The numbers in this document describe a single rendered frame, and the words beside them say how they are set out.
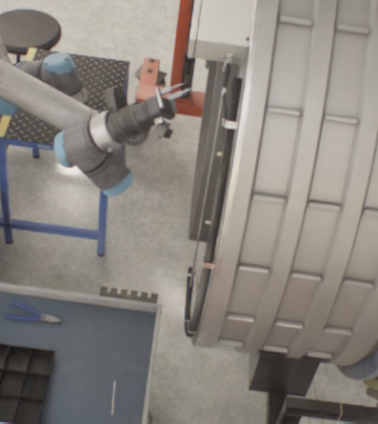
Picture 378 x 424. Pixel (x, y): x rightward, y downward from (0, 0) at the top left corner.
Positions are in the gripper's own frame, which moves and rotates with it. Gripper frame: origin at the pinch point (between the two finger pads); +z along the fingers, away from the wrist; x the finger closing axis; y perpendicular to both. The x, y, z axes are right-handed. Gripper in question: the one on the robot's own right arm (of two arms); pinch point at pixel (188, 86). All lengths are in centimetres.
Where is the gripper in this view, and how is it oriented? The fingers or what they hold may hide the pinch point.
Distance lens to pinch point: 178.6
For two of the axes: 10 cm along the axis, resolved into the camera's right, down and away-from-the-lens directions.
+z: 8.5, -3.1, -4.4
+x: -4.8, -0.9, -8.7
